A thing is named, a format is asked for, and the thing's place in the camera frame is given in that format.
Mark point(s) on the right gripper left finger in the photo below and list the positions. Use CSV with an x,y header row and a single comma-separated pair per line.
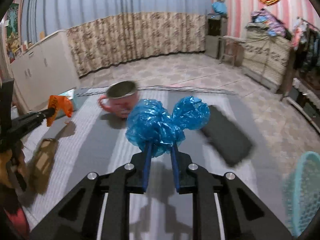
x,y
98,206

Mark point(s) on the cloth covered cabinet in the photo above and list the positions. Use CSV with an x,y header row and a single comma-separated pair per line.
x,y
265,57

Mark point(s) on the light blue tissue box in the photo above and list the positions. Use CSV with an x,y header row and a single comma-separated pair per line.
x,y
71,96

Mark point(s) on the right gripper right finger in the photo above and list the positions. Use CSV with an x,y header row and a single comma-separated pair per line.
x,y
223,206

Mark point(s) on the white cabinet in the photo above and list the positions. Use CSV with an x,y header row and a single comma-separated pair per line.
x,y
45,69

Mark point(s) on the water dispenser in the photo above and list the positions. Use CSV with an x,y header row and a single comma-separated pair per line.
x,y
216,29

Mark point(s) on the clothes rack with clothes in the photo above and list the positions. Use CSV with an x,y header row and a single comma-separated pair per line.
x,y
303,61

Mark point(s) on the light blue waste basket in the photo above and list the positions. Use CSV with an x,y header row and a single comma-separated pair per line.
x,y
301,193

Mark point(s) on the pink metal mug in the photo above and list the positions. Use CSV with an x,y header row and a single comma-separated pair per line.
x,y
120,98

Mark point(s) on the pile of clothes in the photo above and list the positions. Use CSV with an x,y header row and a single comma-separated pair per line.
x,y
265,20

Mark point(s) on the floral beige curtain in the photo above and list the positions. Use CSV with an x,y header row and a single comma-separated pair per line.
x,y
133,36

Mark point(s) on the low tv bench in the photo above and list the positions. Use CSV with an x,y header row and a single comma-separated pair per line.
x,y
305,99

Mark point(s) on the blue covered potted plant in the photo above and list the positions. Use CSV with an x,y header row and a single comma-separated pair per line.
x,y
219,7

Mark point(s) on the black flat case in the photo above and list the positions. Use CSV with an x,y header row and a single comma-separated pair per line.
x,y
230,142

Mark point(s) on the blue plastic bag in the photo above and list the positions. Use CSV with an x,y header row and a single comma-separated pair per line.
x,y
150,122

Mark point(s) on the orange plastic bag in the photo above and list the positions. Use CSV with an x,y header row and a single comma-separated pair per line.
x,y
58,103

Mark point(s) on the small folding table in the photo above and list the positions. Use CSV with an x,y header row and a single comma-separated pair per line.
x,y
229,48

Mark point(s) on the striped grey table cloth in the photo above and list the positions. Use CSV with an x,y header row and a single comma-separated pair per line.
x,y
96,142

